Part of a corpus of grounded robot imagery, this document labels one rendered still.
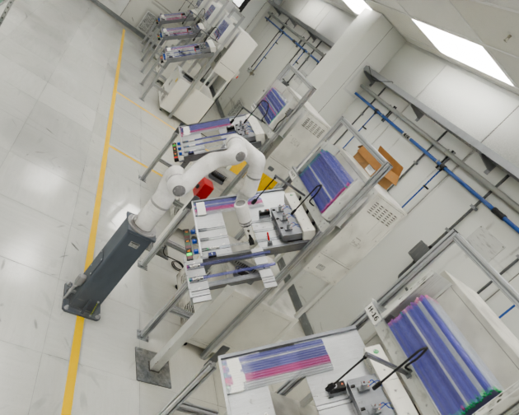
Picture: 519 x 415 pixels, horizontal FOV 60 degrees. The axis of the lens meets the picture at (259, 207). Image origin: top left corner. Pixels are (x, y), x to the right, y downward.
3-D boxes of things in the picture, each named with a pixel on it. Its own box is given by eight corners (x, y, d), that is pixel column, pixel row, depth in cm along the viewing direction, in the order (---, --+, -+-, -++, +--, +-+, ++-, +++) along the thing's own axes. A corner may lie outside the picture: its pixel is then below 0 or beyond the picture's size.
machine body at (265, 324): (176, 346, 319) (230, 288, 300) (171, 280, 376) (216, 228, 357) (246, 370, 351) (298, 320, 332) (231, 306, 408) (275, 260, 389)
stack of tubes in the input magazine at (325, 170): (320, 212, 287) (350, 182, 279) (298, 174, 328) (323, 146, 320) (334, 221, 293) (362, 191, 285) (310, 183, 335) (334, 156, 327)
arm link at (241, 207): (237, 216, 289) (239, 225, 281) (232, 200, 281) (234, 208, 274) (250, 212, 289) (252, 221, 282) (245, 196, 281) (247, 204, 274)
